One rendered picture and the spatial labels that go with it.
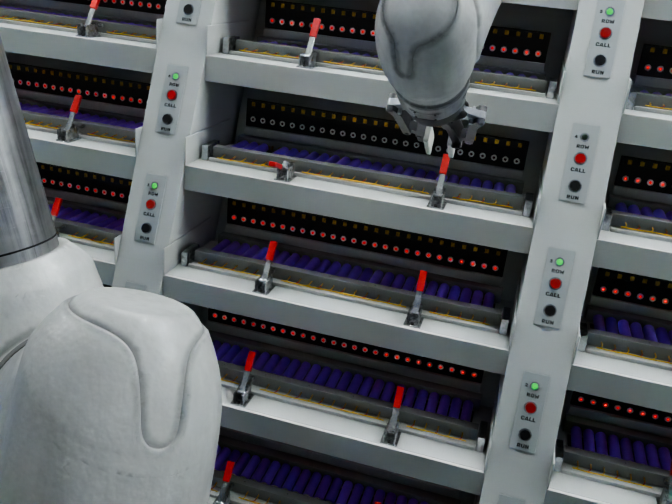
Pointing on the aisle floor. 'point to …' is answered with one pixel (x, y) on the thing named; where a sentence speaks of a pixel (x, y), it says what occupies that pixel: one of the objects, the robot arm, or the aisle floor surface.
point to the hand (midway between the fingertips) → (440, 140)
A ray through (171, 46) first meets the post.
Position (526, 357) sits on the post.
